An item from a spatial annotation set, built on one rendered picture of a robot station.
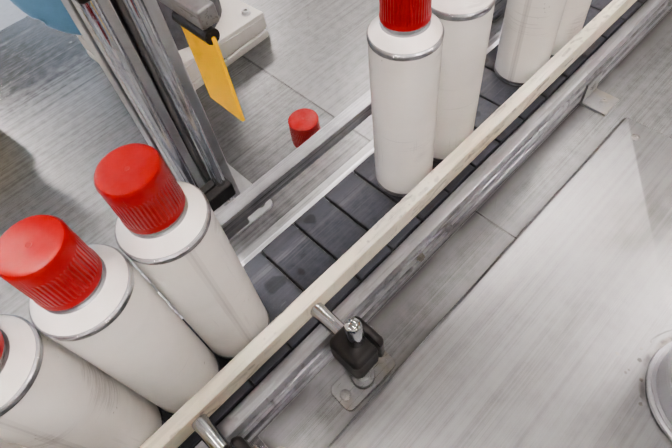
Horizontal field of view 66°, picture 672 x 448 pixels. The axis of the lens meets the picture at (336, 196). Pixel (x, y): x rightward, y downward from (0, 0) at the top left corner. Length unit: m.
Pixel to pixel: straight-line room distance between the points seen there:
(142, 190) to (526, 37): 0.39
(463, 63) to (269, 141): 0.27
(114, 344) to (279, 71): 0.45
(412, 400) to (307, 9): 0.54
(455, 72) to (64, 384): 0.32
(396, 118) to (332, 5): 0.40
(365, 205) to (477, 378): 0.17
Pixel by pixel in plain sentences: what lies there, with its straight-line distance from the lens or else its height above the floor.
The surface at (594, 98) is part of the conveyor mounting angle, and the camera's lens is 0.65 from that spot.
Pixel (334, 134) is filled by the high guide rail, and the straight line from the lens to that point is 0.41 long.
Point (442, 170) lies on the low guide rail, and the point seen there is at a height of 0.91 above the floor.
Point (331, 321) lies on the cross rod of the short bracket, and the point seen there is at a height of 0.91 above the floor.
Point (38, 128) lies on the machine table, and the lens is 0.74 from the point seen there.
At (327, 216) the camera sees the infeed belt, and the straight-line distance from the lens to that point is 0.46.
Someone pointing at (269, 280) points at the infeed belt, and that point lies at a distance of 0.44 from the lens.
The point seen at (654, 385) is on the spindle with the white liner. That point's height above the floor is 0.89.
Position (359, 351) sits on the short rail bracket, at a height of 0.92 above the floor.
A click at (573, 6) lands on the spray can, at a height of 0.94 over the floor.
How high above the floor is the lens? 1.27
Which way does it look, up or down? 55 degrees down
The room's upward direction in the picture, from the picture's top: 10 degrees counter-clockwise
